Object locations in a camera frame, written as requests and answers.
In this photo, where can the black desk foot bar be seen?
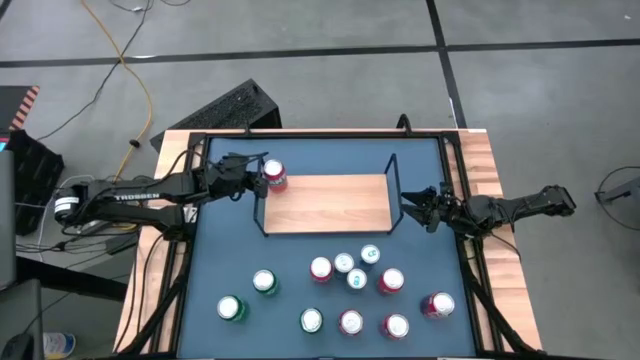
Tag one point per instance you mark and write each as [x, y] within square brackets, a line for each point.
[75, 280]

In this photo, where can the black fabric crate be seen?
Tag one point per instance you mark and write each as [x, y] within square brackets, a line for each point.
[35, 175]

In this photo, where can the grey monitor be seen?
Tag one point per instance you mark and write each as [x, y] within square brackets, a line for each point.
[6, 220]

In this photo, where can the slim blue silver can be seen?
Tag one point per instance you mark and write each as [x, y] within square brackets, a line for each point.
[370, 254]
[356, 279]
[344, 262]

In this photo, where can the blue table mat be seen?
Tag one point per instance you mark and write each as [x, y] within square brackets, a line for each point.
[225, 250]

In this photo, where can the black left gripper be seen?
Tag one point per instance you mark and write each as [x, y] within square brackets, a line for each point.
[230, 177]

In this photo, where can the red Coca-Cola can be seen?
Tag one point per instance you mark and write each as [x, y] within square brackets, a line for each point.
[396, 326]
[438, 305]
[350, 322]

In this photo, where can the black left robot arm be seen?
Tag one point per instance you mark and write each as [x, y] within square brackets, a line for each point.
[135, 196]

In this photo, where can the red Fanta can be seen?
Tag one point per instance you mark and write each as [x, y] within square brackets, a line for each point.
[391, 280]
[275, 172]
[321, 269]

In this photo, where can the black table frame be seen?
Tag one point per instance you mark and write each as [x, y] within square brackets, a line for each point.
[350, 134]

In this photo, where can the white blue canister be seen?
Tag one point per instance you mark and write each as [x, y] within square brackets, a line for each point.
[59, 345]

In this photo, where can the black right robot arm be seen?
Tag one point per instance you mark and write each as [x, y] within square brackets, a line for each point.
[520, 205]

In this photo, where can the black perforated computer case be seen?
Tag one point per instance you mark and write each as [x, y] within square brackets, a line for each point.
[225, 112]

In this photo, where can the black box orange striped edge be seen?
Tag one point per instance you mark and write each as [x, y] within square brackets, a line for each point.
[15, 102]

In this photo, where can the wooden shelf black frame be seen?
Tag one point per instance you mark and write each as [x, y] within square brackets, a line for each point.
[327, 205]

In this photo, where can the black round object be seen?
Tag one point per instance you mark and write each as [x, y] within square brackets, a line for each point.
[15, 350]

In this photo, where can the green Sprite can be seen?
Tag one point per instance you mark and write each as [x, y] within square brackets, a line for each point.
[264, 281]
[231, 308]
[311, 320]

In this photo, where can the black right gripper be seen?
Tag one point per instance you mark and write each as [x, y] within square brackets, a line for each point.
[452, 212]

